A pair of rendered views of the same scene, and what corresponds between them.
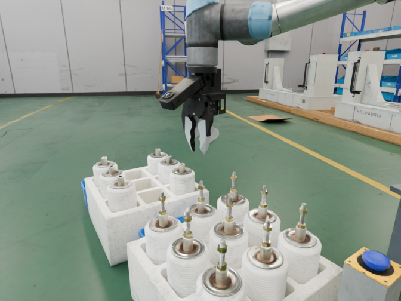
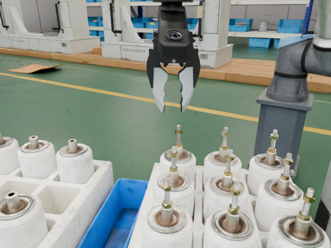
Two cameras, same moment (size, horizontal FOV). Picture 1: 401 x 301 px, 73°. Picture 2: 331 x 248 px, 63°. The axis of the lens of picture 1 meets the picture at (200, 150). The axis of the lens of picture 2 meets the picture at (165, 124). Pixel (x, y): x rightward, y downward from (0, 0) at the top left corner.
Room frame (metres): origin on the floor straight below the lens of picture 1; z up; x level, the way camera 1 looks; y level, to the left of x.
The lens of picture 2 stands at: (0.35, 0.39, 0.61)
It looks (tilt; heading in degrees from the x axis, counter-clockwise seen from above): 23 degrees down; 312
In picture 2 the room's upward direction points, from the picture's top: straight up
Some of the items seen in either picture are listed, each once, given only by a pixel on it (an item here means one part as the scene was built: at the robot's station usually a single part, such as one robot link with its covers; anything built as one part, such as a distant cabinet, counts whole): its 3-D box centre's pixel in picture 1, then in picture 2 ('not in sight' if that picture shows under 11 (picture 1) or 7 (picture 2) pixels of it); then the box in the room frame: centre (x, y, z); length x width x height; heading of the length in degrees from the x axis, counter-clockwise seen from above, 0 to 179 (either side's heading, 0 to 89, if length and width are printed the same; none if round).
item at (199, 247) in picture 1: (188, 248); (231, 224); (0.51, 0.03, 0.25); 0.08 x 0.08 x 0.01
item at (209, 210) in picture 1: (201, 210); (173, 181); (0.68, 0.00, 0.25); 0.08 x 0.08 x 0.01
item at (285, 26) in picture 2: not in sight; (290, 26); (2.07, -4.77, 0.36); 0.50 x 0.38 x 0.21; 103
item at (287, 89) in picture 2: not in sight; (288, 83); (0.67, -0.67, 0.35); 0.15 x 0.15 x 0.10
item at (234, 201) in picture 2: (187, 226); (234, 200); (0.51, 0.03, 0.30); 0.01 x 0.01 x 0.08
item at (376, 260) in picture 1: (375, 261); not in sight; (0.38, -0.30, 0.32); 0.04 x 0.04 x 0.02
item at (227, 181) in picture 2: (228, 226); (227, 180); (0.58, -0.07, 0.26); 0.02 x 0.02 x 0.03
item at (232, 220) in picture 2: (188, 242); (232, 218); (0.51, 0.03, 0.26); 0.02 x 0.02 x 0.03
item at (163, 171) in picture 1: (169, 182); (41, 173); (1.08, 0.13, 0.16); 0.10 x 0.10 x 0.18
